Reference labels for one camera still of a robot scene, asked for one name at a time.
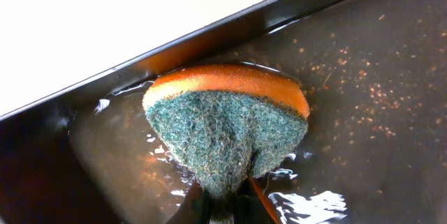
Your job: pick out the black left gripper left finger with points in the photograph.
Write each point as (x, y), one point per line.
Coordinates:
(195, 209)

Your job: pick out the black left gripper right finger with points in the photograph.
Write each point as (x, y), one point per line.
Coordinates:
(252, 206)

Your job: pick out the black water tray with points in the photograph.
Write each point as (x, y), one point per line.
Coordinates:
(373, 72)

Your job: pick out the orange and green sponge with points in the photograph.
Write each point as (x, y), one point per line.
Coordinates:
(226, 123)

